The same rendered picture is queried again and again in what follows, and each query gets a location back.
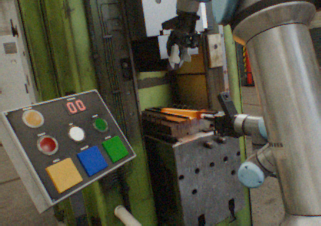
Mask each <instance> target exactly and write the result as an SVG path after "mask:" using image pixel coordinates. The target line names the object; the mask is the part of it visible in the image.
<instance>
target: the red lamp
mask: <svg viewBox="0 0 321 226"><path fill-rule="evenodd" d="M40 147H41V148H42V149H43V150H44V151H46V152H52V151H54V150H55V148H56V143H55V141H54V140H53V139H51V138H43V139H42V140H41V141H40Z"/></svg>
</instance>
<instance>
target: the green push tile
mask: <svg viewBox="0 0 321 226"><path fill-rule="evenodd" d="M101 145H102V147H103V148H104V149H105V151H106V153H107V155H108V156H109V157H110V160H111V162H112V163H113V164H114V163H115V162H117V161H119V160H121V159H123V158H124V157H126V156H127V155H128V154H129V153H128V151H127V149H126V148H125V146H124V145H123V143H122V141H121V140H120V138H119V136H115V137H113V138H111V139H110V140H106V141H104V142H102V143H101Z"/></svg>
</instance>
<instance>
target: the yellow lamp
mask: <svg viewBox="0 0 321 226"><path fill-rule="evenodd" d="M25 120H26V121H27V123H28V124H30V125H32V126H38V125H39V124H40V123H41V122H42V118H41V117H40V115H39V114H38V113H36V112H28V113H27V114H26V115H25Z"/></svg>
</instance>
